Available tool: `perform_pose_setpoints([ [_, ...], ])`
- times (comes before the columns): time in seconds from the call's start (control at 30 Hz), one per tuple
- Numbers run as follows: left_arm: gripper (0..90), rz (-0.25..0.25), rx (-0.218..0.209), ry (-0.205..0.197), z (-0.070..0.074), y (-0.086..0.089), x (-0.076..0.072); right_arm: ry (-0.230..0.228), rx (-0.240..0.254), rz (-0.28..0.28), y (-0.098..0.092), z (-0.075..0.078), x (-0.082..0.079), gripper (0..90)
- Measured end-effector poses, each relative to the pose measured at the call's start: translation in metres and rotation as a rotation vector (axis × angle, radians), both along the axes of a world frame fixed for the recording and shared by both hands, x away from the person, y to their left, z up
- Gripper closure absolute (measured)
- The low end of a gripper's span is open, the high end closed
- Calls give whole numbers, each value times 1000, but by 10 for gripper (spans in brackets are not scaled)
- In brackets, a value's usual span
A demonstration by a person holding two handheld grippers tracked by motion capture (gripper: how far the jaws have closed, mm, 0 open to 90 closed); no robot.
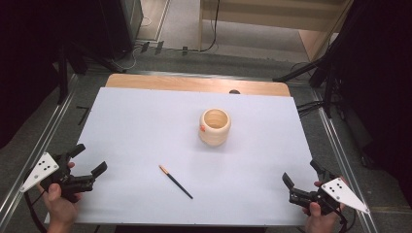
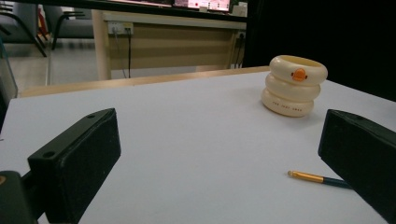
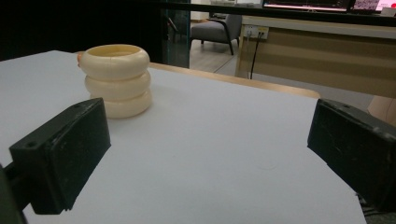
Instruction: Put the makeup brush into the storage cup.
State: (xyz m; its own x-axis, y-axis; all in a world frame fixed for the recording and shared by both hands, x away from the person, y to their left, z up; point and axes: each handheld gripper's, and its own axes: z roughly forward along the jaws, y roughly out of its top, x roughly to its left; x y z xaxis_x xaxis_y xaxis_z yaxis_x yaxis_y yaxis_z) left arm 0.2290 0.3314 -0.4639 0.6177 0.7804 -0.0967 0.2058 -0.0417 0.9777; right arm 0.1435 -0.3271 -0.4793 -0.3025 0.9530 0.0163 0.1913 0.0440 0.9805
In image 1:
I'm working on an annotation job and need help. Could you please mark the light wooden shelf unit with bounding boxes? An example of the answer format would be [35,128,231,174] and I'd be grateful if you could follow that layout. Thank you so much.
[197,0,355,63]

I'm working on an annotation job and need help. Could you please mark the black hanging cable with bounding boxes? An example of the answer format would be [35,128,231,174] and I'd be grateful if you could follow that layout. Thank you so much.
[197,0,222,53]

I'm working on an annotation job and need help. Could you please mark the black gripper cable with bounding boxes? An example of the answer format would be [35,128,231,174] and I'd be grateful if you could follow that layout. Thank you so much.
[334,208,358,233]
[23,189,50,233]

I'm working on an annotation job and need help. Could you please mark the white floor cable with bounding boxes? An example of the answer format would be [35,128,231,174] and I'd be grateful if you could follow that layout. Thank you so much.
[111,44,144,71]

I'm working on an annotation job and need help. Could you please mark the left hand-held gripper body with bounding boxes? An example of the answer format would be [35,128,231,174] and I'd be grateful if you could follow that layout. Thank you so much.
[18,151,95,204]

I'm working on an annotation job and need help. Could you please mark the dark cabinet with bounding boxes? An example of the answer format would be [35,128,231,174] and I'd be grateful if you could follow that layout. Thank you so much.
[98,0,145,60]

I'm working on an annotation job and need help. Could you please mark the black tripod stand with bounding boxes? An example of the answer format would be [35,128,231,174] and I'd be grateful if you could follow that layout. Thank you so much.
[271,52,346,119]
[55,41,128,106]

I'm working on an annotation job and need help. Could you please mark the round wooden cup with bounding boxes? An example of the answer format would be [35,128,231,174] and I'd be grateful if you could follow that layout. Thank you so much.
[197,108,232,148]

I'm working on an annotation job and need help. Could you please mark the black pencil with orange end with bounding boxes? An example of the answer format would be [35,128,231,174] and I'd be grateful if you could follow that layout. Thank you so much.
[157,164,194,200]

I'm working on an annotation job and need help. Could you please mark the white board sheet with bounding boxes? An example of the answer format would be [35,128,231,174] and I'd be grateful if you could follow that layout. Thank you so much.
[44,86,320,226]

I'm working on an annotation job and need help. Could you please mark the person's right hand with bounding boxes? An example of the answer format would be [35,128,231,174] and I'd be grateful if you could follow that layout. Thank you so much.
[302,201,347,233]

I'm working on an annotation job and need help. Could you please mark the person's left hand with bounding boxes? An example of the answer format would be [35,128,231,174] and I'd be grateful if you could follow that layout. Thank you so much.
[36,183,83,233]

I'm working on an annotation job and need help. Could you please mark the black curtain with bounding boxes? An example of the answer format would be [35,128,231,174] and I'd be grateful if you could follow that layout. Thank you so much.
[0,0,115,150]
[319,0,412,208]

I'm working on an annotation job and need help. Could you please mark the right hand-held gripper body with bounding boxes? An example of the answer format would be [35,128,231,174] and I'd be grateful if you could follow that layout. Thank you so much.
[289,172,371,216]

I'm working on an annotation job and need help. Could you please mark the bundle of black floor cables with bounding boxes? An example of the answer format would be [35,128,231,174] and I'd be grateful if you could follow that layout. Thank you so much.
[294,100,326,118]

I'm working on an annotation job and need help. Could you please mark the metal floor rail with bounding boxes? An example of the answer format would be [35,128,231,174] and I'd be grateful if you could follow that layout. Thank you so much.
[0,73,80,225]
[311,87,379,233]

